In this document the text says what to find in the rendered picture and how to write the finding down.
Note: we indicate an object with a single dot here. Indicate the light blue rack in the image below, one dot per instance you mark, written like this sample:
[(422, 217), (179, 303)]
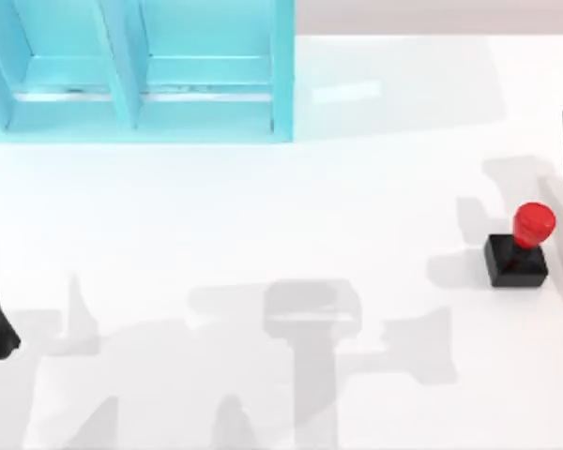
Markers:
[(122, 70)]

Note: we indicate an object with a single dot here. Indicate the red and black stamp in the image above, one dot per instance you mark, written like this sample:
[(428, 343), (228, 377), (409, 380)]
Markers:
[(521, 253)]

